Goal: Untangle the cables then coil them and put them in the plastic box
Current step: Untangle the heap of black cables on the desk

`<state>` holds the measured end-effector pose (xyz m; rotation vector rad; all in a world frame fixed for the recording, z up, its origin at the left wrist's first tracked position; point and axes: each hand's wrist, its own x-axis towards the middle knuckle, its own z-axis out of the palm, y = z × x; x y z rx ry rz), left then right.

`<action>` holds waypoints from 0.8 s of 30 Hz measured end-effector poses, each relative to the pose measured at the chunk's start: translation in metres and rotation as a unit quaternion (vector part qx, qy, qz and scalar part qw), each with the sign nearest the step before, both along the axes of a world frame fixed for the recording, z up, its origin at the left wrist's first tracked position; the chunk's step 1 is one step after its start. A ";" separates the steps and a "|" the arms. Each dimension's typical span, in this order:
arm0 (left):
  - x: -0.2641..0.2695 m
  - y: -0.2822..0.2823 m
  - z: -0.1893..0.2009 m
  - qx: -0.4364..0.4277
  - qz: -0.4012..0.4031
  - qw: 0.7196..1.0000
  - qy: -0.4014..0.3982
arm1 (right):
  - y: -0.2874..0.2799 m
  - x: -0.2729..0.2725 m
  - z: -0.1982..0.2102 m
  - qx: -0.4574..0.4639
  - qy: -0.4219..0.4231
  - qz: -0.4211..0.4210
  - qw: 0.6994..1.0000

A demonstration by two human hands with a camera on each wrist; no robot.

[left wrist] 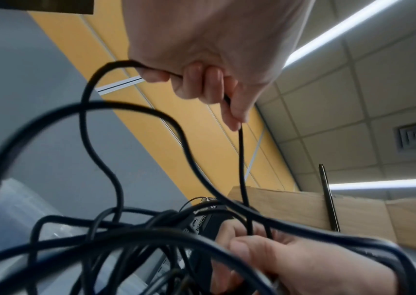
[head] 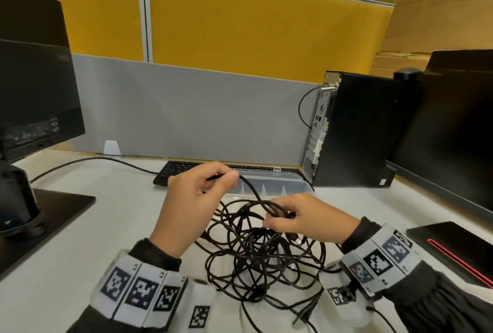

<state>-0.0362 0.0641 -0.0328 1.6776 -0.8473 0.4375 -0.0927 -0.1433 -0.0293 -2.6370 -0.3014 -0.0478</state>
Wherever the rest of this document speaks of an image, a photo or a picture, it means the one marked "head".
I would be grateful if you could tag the brown cardboard box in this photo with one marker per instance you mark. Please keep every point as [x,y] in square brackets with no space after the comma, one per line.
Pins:
[443,9]

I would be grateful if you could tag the left wrist marker band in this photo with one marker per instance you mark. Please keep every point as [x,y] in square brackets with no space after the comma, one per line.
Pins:
[142,290]

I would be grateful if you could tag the grey webcam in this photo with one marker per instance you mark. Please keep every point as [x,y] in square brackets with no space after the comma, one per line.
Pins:
[407,73]

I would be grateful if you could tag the person's right forearm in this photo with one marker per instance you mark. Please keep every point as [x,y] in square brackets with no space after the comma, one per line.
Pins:
[435,298]

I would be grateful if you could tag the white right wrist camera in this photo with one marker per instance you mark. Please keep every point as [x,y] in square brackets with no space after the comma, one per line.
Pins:
[331,279]

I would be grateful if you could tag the wrist marker band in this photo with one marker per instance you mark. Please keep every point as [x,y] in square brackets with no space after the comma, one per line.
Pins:
[379,261]
[142,290]

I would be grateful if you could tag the small white plastic bracket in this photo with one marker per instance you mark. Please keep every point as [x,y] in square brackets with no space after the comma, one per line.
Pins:
[112,149]

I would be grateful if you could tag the black monitor with square stand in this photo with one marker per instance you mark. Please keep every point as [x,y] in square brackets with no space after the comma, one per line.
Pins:
[34,75]

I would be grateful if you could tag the black desktop computer tower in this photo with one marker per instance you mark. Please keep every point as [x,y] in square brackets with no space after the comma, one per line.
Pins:
[358,128]

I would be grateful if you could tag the yellow partition panel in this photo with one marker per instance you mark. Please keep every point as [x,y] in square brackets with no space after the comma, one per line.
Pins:
[250,25]

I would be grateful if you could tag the clear plastic compartment box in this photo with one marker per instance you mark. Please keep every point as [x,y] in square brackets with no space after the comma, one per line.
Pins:
[269,184]

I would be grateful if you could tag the right wrist marker band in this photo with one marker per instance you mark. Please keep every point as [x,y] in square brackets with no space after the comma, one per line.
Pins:
[379,261]

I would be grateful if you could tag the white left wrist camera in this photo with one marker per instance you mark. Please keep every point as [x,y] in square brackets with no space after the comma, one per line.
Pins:
[198,298]

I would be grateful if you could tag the person's left hand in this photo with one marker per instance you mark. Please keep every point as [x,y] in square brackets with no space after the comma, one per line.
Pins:
[188,205]

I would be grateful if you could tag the black keyboard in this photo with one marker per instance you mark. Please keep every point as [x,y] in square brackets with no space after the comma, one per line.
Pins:
[173,169]

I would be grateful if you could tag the grey desk partition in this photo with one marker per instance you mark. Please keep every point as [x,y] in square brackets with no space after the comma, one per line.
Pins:
[192,113]

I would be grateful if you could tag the wide black monitor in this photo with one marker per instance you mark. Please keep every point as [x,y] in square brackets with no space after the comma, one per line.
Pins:
[454,132]

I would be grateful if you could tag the person's left forearm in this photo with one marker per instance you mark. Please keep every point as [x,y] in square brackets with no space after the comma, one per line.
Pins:
[154,254]

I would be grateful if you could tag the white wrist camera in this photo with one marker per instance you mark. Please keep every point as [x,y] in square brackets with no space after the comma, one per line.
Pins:
[198,298]
[331,279]

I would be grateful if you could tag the person's right hand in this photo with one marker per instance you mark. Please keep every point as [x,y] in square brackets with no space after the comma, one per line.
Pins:
[319,221]

